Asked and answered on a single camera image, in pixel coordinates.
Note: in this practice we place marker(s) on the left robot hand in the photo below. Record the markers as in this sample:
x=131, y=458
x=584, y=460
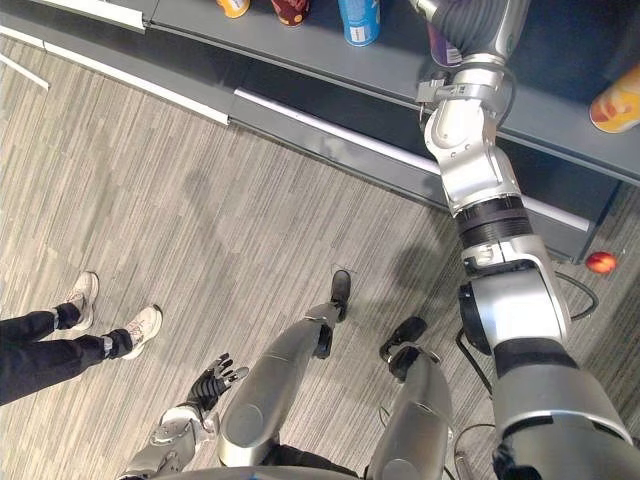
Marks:
x=206, y=387

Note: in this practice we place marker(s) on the white shelf label rail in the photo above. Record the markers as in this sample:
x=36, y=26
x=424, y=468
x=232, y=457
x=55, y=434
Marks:
x=340, y=127
x=95, y=12
x=557, y=214
x=140, y=82

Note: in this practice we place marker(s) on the dark grey shelf unit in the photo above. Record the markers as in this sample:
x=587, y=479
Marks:
x=350, y=95

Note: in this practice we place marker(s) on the right robot leg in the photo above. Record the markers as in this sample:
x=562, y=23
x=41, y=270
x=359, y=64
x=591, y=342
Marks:
x=420, y=400

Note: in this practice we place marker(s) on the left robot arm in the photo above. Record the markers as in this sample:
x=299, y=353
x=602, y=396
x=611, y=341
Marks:
x=172, y=435

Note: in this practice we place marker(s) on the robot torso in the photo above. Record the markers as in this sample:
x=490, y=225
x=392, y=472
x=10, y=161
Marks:
x=260, y=472

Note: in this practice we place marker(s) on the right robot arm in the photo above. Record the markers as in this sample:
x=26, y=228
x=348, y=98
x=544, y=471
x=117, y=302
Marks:
x=520, y=310

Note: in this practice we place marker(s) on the red round fruit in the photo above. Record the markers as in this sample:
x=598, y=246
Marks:
x=601, y=263

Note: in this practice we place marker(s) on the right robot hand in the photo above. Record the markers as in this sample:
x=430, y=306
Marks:
x=472, y=22

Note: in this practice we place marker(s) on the robot leg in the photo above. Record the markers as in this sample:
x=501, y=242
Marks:
x=420, y=400
x=270, y=385

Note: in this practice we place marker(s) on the person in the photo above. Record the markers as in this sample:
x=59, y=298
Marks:
x=45, y=350

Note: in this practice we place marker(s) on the blue chips can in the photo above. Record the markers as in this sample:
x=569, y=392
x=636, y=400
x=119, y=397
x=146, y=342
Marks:
x=360, y=22

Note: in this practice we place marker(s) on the purple chips can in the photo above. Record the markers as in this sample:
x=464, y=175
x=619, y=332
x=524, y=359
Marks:
x=444, y=50

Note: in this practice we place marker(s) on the maroon chips can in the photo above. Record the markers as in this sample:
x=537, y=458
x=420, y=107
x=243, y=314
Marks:
x=291, y=12

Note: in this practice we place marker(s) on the white floor strip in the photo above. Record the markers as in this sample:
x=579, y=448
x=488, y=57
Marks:
x=25, y=70

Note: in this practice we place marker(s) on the left robot leg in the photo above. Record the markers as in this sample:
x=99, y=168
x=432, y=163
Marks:
x=270, y=385

